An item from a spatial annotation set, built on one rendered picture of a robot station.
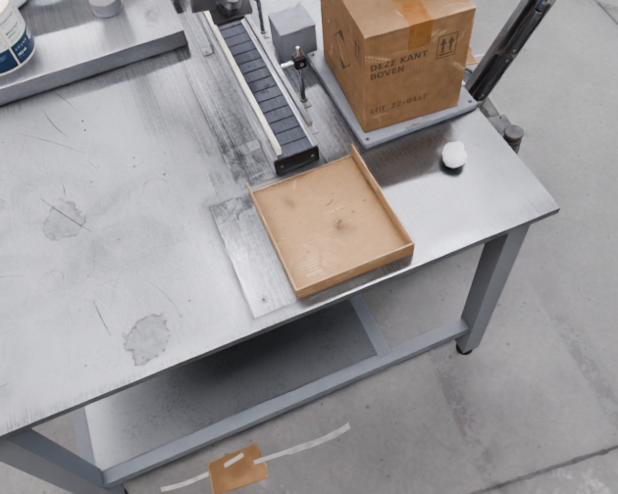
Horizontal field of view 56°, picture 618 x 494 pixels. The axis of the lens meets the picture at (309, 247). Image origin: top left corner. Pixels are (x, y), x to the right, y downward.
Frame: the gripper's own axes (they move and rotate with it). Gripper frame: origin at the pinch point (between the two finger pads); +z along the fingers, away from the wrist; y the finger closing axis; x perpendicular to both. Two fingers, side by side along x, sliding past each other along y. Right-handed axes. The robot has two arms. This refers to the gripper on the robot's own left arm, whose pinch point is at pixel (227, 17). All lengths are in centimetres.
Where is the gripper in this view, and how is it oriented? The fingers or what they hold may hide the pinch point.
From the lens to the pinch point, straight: 163.9
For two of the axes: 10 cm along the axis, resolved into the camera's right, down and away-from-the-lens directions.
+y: -9.2, 3.6, -1.6
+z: -1.9, -0.7, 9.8
